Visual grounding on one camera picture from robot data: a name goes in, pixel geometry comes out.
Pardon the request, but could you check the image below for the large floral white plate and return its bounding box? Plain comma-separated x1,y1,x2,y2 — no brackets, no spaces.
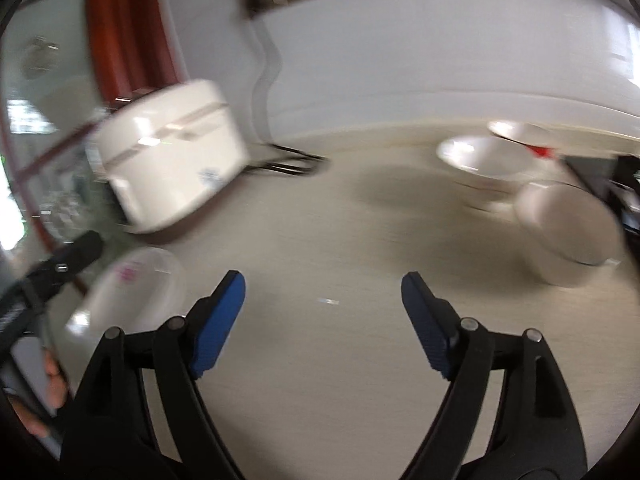
65,247,186,344

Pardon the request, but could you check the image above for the large green-rimmed white bowl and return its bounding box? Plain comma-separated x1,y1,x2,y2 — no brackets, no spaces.
513,180,624,288

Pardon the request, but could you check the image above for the white floral bowl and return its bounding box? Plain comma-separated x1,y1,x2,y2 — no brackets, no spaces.
436,134,538,210

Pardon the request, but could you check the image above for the red banded white bowl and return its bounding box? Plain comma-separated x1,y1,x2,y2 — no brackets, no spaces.
487,119,555,158

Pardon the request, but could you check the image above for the person's left hand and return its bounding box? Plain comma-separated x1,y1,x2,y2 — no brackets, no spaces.
11,348,68,438

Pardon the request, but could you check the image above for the cream rice cooker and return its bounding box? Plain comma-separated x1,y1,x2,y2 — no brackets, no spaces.
87,79,250,235

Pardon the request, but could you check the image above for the black gas stove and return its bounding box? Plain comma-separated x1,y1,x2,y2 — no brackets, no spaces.
563,155,639,235

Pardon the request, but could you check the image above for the red wooden cabinet frame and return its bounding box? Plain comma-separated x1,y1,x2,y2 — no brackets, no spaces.
85,0,180,107

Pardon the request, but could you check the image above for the black power cable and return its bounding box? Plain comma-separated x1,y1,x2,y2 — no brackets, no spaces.
240,4,331,177

